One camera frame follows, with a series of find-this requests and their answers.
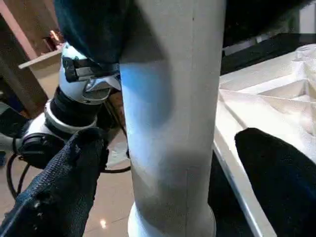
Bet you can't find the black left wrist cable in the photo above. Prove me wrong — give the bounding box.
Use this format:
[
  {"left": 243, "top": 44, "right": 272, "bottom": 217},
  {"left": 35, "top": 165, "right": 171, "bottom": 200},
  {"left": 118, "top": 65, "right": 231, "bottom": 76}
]
[{"left": 6, "top": 138, "right": 34, "bottom": 198}]

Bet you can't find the white plastic table leg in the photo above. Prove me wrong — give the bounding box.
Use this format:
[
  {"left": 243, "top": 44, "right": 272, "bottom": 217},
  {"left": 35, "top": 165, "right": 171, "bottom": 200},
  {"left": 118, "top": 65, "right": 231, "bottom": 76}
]
[{"left": 118, "top": 0, "right": 227, "bottom": 237}]

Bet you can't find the brown wooden furniture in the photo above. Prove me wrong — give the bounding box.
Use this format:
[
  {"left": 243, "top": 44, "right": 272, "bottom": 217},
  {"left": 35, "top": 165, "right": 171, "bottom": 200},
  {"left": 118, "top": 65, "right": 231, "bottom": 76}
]
[{"left": 0, "top": 0, "right": 65, "bottom": 119}]

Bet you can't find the white plastic table top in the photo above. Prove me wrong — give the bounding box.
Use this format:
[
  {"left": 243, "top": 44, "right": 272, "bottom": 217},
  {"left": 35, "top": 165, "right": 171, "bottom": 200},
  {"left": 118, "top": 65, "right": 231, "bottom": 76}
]
[{"left": 212, "top": 44, "right": 316, "bottom": 237}]

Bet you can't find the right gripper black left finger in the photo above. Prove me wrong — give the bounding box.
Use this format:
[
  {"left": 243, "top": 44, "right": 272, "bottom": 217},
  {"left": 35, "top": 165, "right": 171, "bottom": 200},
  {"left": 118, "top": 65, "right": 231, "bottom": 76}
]
[{"left": 0, "top": 127, "right": 108, "bottom": 237}]

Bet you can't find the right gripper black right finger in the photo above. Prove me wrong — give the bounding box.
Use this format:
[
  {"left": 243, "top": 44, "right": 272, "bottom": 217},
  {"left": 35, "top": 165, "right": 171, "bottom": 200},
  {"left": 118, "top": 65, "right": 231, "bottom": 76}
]
[{"left": 234, "top": 127, "right": 316, "bottom": 237}]

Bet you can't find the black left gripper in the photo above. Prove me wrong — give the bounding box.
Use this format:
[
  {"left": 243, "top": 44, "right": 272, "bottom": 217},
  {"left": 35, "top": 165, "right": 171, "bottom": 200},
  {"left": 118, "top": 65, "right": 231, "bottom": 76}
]
[{"left": 54, "top": 0, "right": 139, "bottom": 82}]

